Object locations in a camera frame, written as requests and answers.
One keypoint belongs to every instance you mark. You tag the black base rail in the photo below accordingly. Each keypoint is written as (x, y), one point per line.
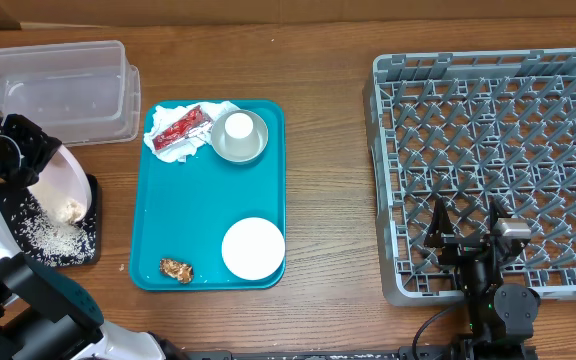
(363, 355)

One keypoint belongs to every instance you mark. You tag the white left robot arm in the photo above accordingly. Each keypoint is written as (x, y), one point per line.
(44, 314)

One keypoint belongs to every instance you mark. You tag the white rice pile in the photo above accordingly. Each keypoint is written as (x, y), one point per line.
(52, 243)

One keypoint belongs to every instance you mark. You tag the teal plastic tray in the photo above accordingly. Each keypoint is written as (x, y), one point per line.
(183, 210)

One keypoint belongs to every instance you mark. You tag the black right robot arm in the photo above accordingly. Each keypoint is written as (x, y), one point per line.
(501, 315)

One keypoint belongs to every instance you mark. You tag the grey metal bowl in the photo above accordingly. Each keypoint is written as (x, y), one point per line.
(218, 138)

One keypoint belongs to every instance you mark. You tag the white napkin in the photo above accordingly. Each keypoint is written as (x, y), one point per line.
(164, 117)

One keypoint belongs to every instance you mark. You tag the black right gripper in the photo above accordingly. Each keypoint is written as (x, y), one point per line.
(439, 233)

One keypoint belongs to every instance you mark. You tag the pink plate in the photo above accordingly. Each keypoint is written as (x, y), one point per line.
(63, 190)

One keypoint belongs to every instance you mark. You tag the grey plastic dish rack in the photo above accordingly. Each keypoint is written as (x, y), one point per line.
(469, 128)

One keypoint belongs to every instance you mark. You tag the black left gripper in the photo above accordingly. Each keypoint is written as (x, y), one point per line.
(41, 147)

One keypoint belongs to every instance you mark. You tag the clear plastic bin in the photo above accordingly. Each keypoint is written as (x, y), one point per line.
(82, 93)

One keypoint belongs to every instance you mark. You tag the white paper cup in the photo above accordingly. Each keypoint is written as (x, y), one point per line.
(241, 138)

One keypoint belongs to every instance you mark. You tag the brown food scrap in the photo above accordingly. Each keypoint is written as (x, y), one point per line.
(180, 271)

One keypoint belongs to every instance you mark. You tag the black food waste tray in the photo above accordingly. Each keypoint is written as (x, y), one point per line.
(10, 201)

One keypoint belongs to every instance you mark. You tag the red snack wrapper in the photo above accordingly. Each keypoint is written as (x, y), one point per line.
(190, 125)

